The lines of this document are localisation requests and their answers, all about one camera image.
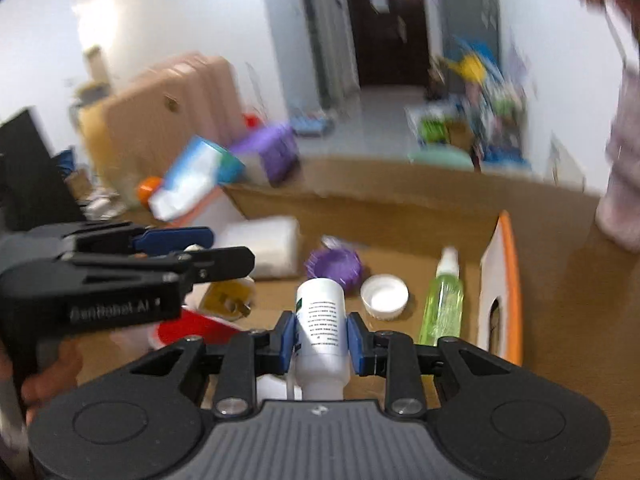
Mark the beige power adapter cube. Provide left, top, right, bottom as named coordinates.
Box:
left=198, top=278, right=255, bottom=321

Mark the white spray bottle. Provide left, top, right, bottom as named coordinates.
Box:
left=293, top=278, right=352, bottom=401

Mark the person left hand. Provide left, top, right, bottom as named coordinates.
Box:
left=22, top=340, right=84, bottom=425

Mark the orange fruit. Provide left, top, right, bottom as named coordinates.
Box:
left=136, top=177, right=163, bottom=209

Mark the white cap inside box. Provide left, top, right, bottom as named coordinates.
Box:
left=360, top=274, right=410, bottom=321

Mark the green spray bottle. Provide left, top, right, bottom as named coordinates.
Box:
left=418, top=247, right=464, bottom=346

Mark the white plastic container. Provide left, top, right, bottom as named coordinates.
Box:
left=214, top=216, right=300, bottom=280

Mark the blue tissue pack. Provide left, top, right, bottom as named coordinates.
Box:
left=149, top=136, right=245, bottom=222

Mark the black paper bag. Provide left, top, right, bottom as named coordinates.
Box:
left=1, top=108, right=86, bottom=231

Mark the red cardboard box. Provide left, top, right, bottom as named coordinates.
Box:
left=171, top=158, right=523, bottom=364

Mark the pink ribbed suitcase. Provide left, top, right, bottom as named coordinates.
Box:
left=103, top=52, right=248, bottom=178

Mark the purple plastic stool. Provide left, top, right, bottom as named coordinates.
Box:
left=229, top=124, right=299, bottom=186

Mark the yellow thermos jug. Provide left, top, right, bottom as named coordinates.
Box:
left=68, top=81, right=111, bottom=162

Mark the pink ceramic vase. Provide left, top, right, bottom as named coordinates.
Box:
left=596, top=68, right=639, bottom=252

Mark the yellow watering can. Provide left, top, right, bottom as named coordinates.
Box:
left=442, top=53, right=487, bottom=84

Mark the dark brown door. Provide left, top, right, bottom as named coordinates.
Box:
left=347, top=0, right=431, bottom=88

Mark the purple ring lid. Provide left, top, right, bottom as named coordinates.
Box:
left=305, top=248, right=363, bottom=294

